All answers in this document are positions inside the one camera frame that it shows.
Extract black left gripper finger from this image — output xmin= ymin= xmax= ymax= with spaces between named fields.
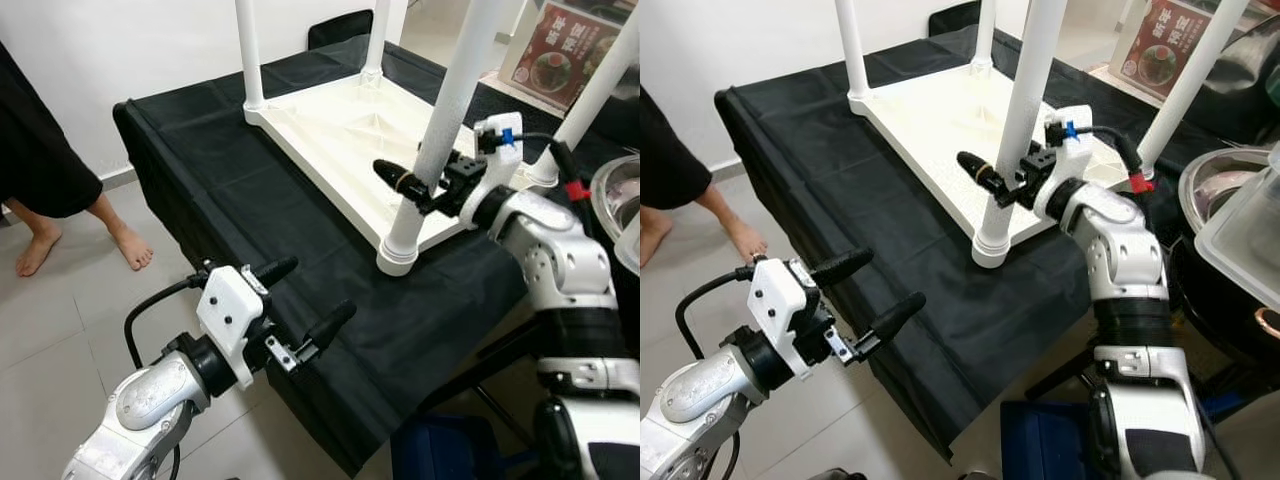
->
xmin=290 ymin=299 xmax=358 ymax=366
xmin=850 ymin=292 xmax=928 ymax=361
xmin=250 ymin=256 xmax=301 ymax=291
xmin=810 ymin=248 xmax=876 ymax=288

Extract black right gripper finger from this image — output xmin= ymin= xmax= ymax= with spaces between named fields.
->
xmin=372 ymin=158 xmax=436 ymax=213
xmin=956 ymin=150 xmax=1016 ymax=208

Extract black tablecloth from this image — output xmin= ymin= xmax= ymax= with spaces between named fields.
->
xmin=112 ymin=38 xmax=641 ymax=476
xmin=715 ymin=25 xmax=1280 ymax=461

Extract clear bin orange lid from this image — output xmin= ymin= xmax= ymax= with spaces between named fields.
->
xmin=1105 ymin=0 xmax=1229 ymax=109

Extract red food poster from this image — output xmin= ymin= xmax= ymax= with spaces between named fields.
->
xmin=1120 ymin=0 xmax=1216 ymax=101
xmin=510 ymin=0 xmax=621 ymax=111

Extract shiny black round container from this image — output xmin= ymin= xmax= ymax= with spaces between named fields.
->
xmin=1200 ymin=20 xmax=1280 ymax=141
xmin=600 ymin=60 xmax=641 ymax=151

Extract barefoot person black shorts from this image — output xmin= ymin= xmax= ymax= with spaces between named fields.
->
xmin=0 ymin=40 xmax=156 ymax=279
xmin=640 ymin=85 xmax=769 ymax=266

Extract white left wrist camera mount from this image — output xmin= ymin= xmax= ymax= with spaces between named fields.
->
xmin=195 ymin=263 xmax=269 ymax=391
xmin=748 ymin=257 xmax=823 ymax=381

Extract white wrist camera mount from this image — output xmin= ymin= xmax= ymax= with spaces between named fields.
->
xmin=470 ymin=113 xmax=523 ymax=216
xmin=195 ymin=263 xmax=269 ymax=391
xmin=748 ymin=257 xmax=823 ymax=381
xmin=1035 ymin=105 xmax=1096 ymax=216

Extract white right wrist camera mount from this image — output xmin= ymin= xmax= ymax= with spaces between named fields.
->
xmin=1035 ymin=105 xmax=1096 ymax=216
xmin=470 ymin=113 xmax=523 ymax=216

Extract black right arm cable red connector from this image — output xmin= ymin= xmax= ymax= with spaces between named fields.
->
xmin=510 ymin=130 xmax=593 ymax=206
xmin=1075 ymin=125 xmax=1156 ymax=196

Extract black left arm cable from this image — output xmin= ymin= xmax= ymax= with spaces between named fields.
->
xmin=123 ymin=265 xmax=211 ymax=371
xmin=675 ymin=265 xmax=761 ymax=361

